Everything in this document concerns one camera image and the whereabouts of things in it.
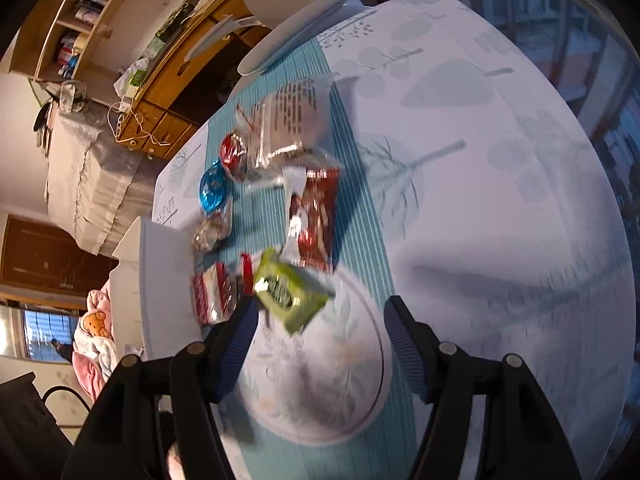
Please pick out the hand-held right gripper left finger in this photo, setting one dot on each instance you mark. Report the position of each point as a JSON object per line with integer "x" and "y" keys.
{"x": 240, "y": 340}

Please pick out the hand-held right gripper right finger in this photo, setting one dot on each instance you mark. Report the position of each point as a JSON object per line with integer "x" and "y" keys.
{"x": 405, "y": 345}

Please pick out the green snack packet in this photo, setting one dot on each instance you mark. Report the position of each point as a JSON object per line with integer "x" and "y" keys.
{"x": 285, "y": 287}

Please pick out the white plastic tray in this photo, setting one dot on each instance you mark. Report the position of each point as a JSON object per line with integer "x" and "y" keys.
{"x": 165, "y": 285}

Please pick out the clear brown nut packet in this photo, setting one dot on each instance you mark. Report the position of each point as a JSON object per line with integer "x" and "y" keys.
{"x": 212, "y": 227}

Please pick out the red label date packet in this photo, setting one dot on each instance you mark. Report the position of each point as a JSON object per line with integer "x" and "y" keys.
{"x": 232, "y": 152}

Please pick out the red white cookie packet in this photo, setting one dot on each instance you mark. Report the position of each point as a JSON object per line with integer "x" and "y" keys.
{"x": 215, "y": 292}

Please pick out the white dark red snack packet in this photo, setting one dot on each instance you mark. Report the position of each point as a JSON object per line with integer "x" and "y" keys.
{"x": 312, "y": 220}

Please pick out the bear printed pink blanket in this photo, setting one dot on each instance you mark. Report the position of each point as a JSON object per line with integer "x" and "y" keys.
{"x": 95, "y": 325}

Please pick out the blue candy packet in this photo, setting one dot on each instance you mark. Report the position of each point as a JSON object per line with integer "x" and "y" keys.
{"x": 214, "y": 190}

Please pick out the pink bedsheet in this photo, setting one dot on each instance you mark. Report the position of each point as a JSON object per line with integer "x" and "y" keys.
{"x": 87, "y": 375}

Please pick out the small window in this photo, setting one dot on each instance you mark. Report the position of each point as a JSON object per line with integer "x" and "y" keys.
{"x": 40, "y": 330}

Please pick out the brown wooden door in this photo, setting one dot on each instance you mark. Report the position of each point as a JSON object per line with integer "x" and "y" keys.
{"x": 45, "y": 255}

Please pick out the large clear snack packet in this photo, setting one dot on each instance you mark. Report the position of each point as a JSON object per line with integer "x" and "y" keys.
{"x": 295, "y": 110}

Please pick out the wooden desk with drawers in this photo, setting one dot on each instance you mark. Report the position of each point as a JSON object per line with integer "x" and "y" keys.
{"x": 165, "y": 85}

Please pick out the white plastic bag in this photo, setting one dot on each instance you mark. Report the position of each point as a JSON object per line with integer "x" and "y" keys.
{"x": 132, "y": 72}

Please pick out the dark round object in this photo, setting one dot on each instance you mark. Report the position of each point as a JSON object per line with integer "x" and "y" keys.
{"x": 42, "y": 120}

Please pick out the floral fabric bag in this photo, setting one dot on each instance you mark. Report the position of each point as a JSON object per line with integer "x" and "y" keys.
{"x": 67, "y": 97}

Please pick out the grey office chair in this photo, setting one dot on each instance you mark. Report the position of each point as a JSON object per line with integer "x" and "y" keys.
{"x": 310, "y": 25}

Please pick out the row of books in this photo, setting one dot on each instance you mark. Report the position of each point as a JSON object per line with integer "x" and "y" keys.
{"x": 67, "y": 55}

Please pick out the wooden bookshelf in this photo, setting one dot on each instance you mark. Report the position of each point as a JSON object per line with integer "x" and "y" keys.
{"x": 125, "y": 5}

